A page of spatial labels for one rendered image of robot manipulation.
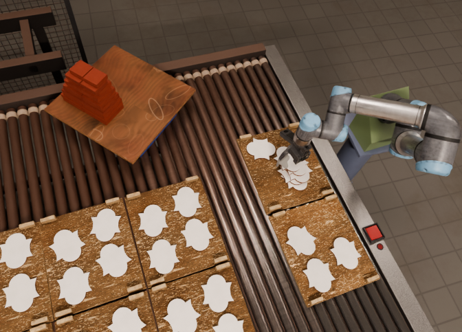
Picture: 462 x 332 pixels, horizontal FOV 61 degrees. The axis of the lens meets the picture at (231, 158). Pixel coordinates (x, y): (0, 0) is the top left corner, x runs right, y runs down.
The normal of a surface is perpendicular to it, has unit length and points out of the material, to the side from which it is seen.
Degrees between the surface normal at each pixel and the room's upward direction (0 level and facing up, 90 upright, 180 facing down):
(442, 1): 0
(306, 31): 0
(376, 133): 45
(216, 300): 0
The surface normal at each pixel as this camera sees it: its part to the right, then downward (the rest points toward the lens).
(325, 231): 0.11, -0.49
